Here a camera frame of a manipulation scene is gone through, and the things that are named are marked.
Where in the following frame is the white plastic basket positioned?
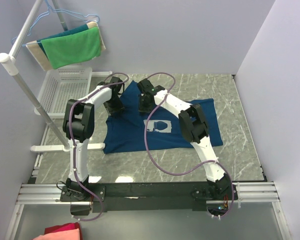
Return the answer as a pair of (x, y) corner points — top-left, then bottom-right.
(37, 65), (92, 119)

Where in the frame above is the green towel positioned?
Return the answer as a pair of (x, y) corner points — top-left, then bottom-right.
(40, 27), (102, 70)

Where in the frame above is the blue wire hanger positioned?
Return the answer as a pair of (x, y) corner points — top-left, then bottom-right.
(10, 0), (101, 48)

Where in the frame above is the white clothes rack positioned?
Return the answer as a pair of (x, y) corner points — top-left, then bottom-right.
(0, 0), (113, 152)

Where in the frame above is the pink folded shirt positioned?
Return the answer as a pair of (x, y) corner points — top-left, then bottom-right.
(33, 229), (81, 240)

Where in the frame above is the beige towel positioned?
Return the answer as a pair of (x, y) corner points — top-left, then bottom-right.
(25, 21), (106, 71)

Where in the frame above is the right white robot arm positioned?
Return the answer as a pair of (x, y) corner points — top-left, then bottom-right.
(137, 78), (235, 201)

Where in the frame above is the black base beam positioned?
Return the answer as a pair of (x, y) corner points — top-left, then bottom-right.
(60, 181), (239, 216)

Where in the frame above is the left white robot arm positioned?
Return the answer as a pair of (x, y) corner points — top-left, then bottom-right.
(62, 75), (126, 194)

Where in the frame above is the aluminium rail frame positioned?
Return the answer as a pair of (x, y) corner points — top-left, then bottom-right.
(4, 182), (292, 240)

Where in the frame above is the red folded shirt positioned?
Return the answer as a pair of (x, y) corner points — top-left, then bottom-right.
(44, 222), (81, 235)

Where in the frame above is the blue t shirt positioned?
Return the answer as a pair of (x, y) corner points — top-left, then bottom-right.
(103, 81), (223, 154)

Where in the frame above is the teal towel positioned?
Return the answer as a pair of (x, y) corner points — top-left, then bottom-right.
(36, 24), (89, 51)

